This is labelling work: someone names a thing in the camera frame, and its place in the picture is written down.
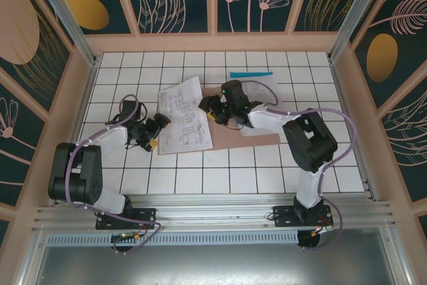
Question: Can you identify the printed white paper sheet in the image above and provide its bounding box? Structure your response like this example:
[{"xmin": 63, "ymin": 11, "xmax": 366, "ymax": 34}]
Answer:
[{"xmin": 156, "ymin": 76, "xmax": 214, "ymax": 156}]

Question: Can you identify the brown paper folder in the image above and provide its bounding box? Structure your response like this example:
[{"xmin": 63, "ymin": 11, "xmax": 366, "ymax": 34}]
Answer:
[{"xmin": 155, "ymin": 86, "xmax": 282, "ymax": 157}]

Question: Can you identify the small green circuit board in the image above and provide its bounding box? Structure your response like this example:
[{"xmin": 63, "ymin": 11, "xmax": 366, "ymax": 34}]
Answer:
[{"xmin": 111, "ymin": 231, "xmax": 141, "ymax": 243}]

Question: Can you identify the grey metal panel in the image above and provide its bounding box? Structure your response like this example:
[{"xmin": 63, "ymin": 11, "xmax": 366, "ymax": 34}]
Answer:
[{"xmin": 31, "ymin": 227, "xmax": 403, "ymax": 285}]

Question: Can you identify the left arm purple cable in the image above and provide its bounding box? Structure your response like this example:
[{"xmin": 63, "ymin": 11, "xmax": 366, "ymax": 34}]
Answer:
[{"xmin": 65, "ymin": 99, "xmax": 164, "ymax": 256}]

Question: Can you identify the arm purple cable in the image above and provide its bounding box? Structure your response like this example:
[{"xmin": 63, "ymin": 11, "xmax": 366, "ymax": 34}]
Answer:
[
  {"xmin": 240, "ymin": 80, "xmax": 362, "ymax": 252},
  {"xmin": 65, "ymin": 99, "xmax": 164, "ymax": 256}
]

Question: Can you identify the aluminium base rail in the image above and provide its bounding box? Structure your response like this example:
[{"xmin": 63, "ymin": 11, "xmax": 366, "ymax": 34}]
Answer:
[{"xmin": 32, "ymin": 192, "xmax": 396, "ymax": 233}]

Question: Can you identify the slotted grey cable duct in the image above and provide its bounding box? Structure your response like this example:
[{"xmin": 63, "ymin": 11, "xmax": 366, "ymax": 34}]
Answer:
[{"xmin": 45, "ymin": 230, "xmax": 300, "ymax": 246}]

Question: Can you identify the yellow connector with wires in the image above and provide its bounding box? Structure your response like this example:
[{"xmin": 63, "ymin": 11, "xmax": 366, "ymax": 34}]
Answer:
[{"xmin": 310, "ymin": 223, "xmax": 335, "ymax": 238}]

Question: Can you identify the aluminium frame post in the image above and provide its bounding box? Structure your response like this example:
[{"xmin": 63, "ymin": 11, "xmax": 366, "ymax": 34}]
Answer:
[
  {"xmin": 26, "ymin": 0, "xmax": 98, "ymax": 67},
  {"xmin": 328, "ymin": 0, "xmax": 392, "ymax": 63}
]

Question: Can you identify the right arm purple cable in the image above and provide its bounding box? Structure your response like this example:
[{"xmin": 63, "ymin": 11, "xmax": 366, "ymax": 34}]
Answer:
[{"xmin": 240, "ymin": 80, "xmax": 362, "ymax": 252}]

